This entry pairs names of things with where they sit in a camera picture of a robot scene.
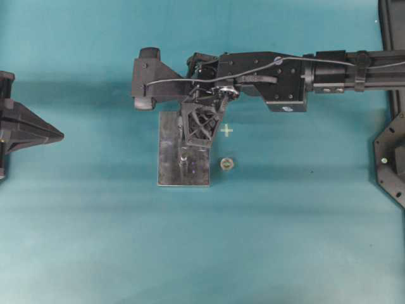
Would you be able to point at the steel shaft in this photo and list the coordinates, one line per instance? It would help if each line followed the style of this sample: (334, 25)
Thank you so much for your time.
(183, 159)
(180, 122)

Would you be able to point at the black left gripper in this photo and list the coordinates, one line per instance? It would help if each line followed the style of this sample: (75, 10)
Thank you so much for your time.
(20, 127)

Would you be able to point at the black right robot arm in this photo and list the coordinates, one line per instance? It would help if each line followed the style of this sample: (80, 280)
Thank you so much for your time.
(281, 80)

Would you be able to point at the teal table mat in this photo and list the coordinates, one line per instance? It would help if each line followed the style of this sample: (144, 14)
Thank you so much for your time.
(300, 217)

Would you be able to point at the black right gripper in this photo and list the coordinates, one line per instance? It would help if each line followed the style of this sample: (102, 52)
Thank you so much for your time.
(154, 82)

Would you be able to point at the steel washer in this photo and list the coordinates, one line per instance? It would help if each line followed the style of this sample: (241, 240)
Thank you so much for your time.
(227, 164)

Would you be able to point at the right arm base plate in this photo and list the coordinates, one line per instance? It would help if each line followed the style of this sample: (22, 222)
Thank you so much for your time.
(389, 159)

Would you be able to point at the steel base plate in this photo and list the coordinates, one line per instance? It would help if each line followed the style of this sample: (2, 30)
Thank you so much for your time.
(169, 172)

